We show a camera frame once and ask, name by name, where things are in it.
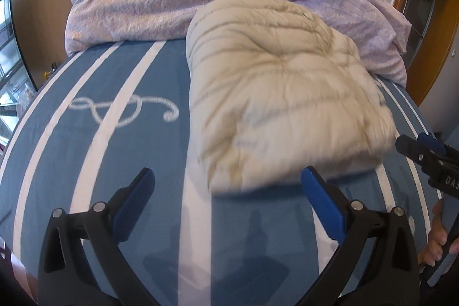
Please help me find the cream puffer jacket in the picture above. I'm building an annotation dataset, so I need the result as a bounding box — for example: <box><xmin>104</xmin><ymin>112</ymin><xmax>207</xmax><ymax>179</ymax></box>
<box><xmin>186</xmin><ymin>0</ymin><xmax>397</xmax><ymax>195</ymax></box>

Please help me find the bed with blue striped sheet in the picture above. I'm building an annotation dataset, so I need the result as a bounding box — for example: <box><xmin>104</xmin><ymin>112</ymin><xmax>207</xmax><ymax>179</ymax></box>
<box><xmin>0</xmin><ymin>39</ymin><xmax>443</xmax><ymax>306</ymax></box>

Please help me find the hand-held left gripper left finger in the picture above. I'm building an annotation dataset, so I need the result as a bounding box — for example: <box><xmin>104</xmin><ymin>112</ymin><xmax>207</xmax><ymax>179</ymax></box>
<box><xmin>38</xmin><ymin>167</ymin><xmax>156</xmax><ymax>306</ymax></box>

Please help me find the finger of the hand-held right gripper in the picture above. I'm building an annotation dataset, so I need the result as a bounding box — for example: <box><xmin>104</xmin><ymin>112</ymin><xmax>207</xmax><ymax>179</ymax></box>
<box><xmin>417</xmin><ymin>132</ymin><xmax>447</xmax><ymax>156</ymax></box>
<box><xmin>395</xmin><ymin>135</ymin><xmax>429</xmax><ymax>167</ymax></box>

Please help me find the person's right hand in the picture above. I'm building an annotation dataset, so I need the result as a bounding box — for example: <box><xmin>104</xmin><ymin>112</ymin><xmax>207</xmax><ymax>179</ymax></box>
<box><xmin>422</xmin><ymin>199</ymin><xmax>450</xmax><ymax>268</ymax></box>

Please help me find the window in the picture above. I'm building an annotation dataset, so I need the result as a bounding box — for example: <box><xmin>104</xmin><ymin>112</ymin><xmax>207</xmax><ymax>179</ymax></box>
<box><xmin>0</xmin><ymin>0</ymin><xmax>36</xmax><ymax>145</ymax></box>

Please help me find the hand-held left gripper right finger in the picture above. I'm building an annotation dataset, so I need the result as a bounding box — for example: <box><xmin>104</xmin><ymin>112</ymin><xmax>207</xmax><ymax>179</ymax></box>
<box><xmin>300</xmin><ymin>166</ymin><xmax>421</xmax><ymax>306</ymax></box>

